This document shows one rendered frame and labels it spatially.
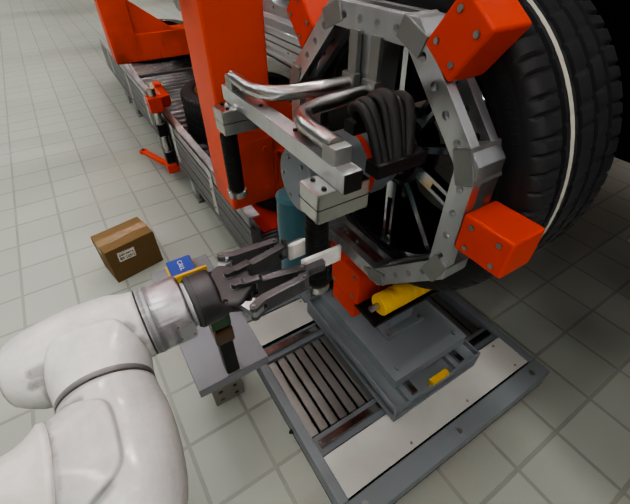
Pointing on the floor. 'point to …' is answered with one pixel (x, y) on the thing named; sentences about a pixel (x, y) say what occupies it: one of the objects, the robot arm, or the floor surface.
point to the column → (228, 392)
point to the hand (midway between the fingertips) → (315, 252)
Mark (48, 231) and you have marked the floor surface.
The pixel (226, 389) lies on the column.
